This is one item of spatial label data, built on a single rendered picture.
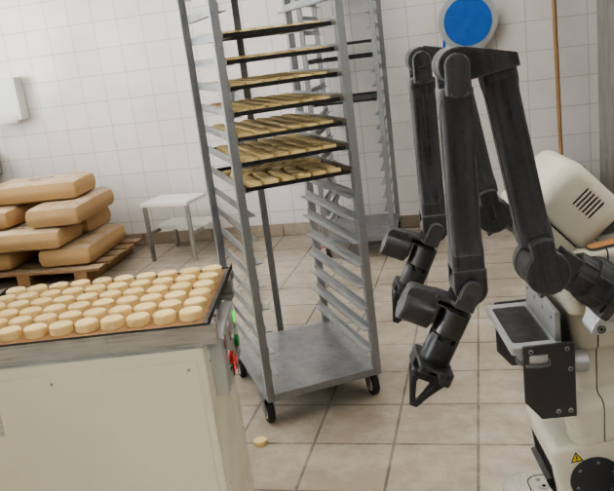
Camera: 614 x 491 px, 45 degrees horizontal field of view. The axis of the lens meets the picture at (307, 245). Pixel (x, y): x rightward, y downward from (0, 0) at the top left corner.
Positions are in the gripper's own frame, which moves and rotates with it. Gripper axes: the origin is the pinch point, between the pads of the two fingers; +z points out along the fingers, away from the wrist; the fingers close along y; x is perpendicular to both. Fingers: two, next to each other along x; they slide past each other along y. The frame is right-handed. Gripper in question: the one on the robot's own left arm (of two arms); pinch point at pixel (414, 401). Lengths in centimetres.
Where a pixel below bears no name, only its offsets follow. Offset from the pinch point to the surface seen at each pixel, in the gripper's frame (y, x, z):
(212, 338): -21.9, -39.5, 11.2
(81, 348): -22, -66, 24
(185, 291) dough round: -39, -50, 10
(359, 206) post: -150, -6, -4
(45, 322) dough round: -26, -75, 23
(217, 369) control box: -25.9, -36.2, 19.7
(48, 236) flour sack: -371, -176, 133
